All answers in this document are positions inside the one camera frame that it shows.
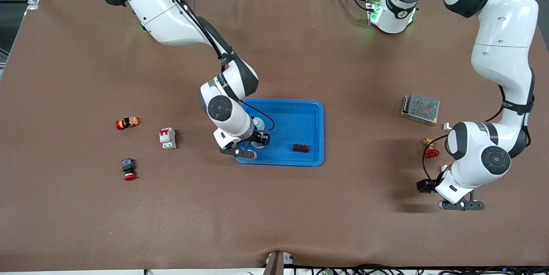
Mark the blue plastic tray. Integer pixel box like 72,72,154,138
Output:
234,98,325,167

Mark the white curved pipe clamp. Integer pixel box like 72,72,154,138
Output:
441,123,453,173

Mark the brown table mat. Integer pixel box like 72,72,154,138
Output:
0,0,549,272

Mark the metal mesh power supply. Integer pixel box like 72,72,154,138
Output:
400,93,441,127

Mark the white red circuit breaker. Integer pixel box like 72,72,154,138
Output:
159,127,177,151

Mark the red black emergency stop button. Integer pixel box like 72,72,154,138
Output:
121,158,138,181

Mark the orange red push button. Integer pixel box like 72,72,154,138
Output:
115,116,140,131

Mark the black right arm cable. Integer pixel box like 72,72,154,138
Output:
146,0,276,132

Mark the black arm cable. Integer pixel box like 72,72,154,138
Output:
146,0,276,132
422,82,537,183

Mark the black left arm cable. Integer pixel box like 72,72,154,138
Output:
422,82,537,183

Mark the brass valve red handle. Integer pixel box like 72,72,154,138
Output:
422,138,440,159

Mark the black cable bundle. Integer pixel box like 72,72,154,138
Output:
247,263,549,275

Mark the grey metal bracket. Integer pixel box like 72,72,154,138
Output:
262,251,295,275

